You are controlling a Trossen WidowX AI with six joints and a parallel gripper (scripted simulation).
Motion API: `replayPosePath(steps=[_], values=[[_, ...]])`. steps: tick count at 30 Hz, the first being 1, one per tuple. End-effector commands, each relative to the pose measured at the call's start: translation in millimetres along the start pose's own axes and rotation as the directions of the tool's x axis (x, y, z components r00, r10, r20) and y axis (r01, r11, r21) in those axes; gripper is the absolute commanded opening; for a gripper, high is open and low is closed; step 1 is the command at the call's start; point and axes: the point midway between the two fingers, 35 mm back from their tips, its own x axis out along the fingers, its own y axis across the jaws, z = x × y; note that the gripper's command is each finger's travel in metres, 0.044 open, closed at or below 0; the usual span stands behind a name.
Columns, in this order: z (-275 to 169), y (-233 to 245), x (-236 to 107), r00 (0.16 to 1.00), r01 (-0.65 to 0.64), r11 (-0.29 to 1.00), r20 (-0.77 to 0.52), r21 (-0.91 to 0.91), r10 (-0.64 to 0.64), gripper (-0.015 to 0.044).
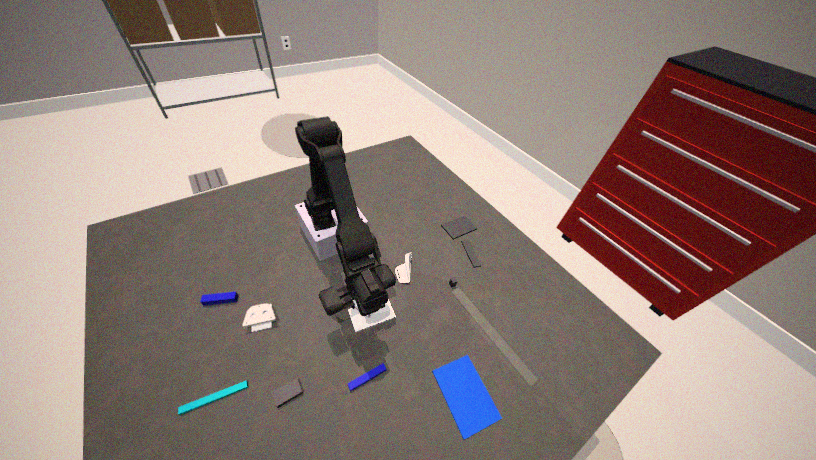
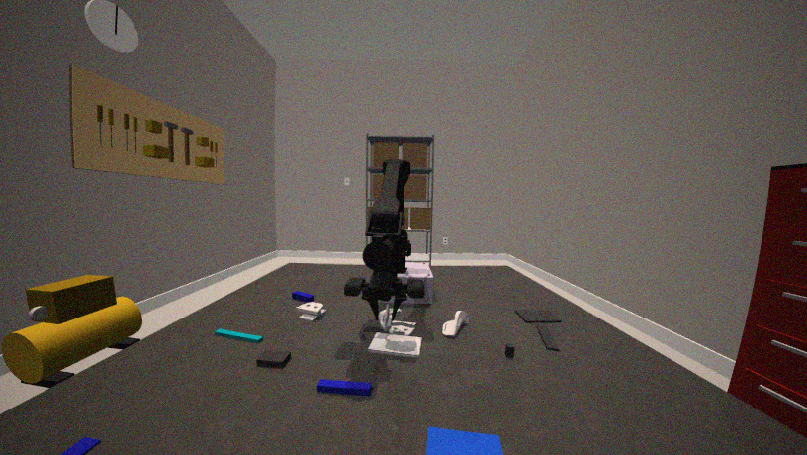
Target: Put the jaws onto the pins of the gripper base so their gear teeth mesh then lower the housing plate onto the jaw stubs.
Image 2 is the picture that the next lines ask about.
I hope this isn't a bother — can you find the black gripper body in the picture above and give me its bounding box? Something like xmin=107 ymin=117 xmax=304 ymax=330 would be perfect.
xmin=344 ymin=260 xmax=425 ymax=298

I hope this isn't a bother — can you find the cyan flat bar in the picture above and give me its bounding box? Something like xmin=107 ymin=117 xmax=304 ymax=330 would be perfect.
xmin=215 ymin=328 xmax=263 ymax=343

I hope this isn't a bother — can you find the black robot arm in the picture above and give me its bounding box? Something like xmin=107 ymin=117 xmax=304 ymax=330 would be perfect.
xmin=362 ymin=159 xmax=411 ymax=302

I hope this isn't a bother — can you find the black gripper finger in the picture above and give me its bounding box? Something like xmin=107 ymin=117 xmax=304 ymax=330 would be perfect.
xmin=392 ymin=294 xmax=407 ymax=321
xmin=362 ymin=296 xmax=378 ymax=320

